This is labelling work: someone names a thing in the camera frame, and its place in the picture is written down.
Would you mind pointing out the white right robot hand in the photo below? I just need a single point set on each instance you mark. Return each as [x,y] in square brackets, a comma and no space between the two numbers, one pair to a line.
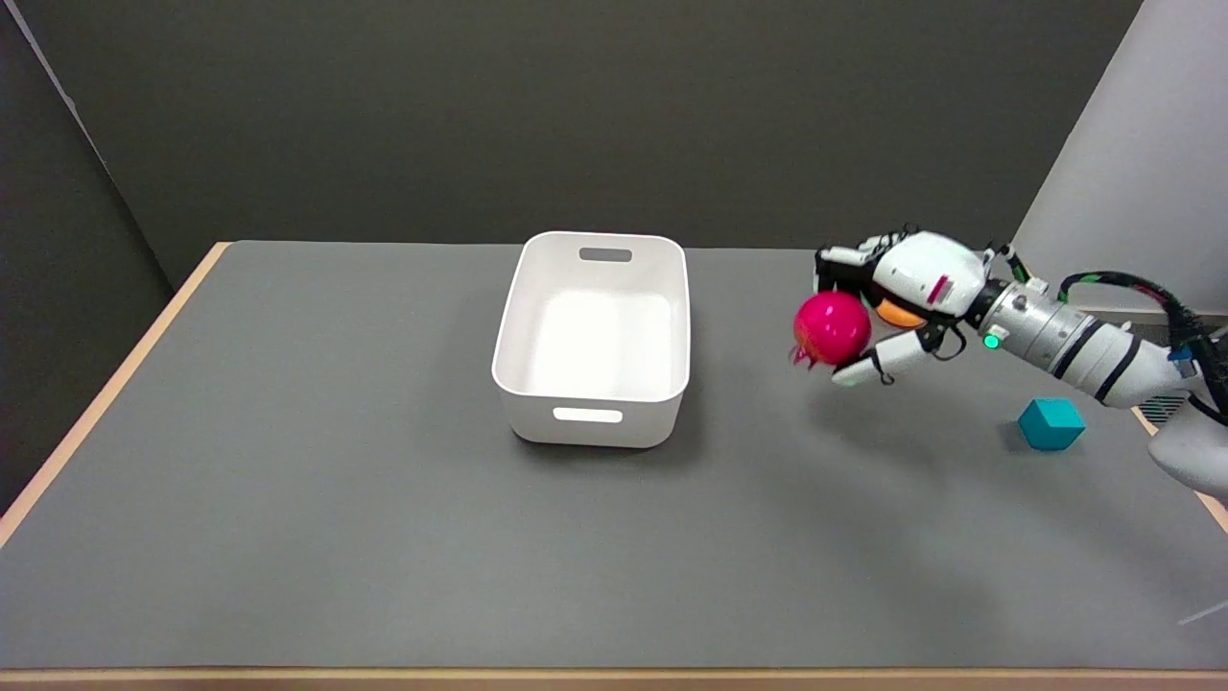
[921,283]

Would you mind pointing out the magenta pomegranate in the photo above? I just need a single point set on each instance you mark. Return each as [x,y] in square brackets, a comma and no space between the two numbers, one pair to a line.
[831,328]

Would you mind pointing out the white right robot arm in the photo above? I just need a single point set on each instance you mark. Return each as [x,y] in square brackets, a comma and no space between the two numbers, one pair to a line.
[1094,350]

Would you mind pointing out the orange rubber duck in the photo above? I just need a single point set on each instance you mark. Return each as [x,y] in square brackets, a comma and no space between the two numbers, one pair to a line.
[900,313]

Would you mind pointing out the teal cube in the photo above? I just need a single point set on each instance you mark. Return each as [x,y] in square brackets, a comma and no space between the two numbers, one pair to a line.
[1051,424]

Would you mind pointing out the white plastic bin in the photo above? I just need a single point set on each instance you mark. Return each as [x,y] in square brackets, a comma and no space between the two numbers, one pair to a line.
[595,338]

